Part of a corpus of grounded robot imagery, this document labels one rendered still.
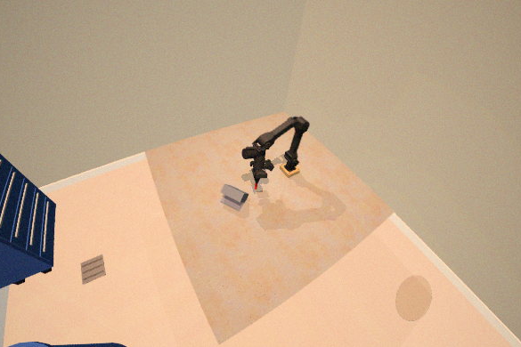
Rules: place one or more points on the grey sloped panel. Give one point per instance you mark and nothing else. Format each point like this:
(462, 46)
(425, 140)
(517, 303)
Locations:
(233, 197)

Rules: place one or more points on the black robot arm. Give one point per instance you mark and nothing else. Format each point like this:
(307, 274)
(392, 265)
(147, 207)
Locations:
(266, 140)

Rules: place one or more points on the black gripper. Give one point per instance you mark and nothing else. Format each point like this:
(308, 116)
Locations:
(258, 165)

